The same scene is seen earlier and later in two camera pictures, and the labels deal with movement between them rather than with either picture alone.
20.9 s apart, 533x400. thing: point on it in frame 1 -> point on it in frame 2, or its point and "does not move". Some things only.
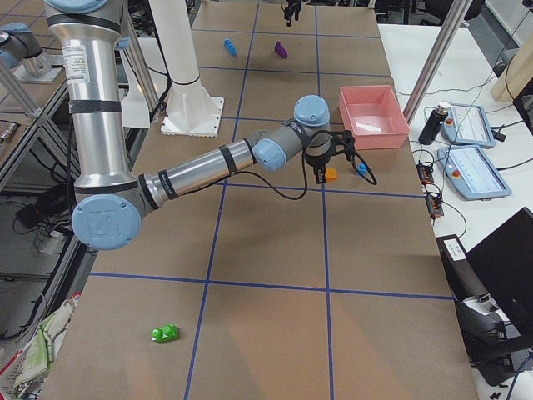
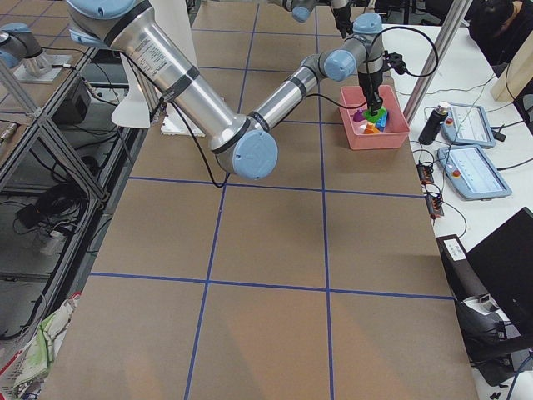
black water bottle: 434,123 does not move
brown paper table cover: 268,285 does not move
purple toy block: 281,50 -> 358,116
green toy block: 165,334 -> 367,114
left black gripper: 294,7 -> 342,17
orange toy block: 331,174 -> 370,129
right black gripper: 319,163 -> 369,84
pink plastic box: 375,116 does not move
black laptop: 504,262 does not move
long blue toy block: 230,47 -> 381,122
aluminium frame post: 435,60 does not move
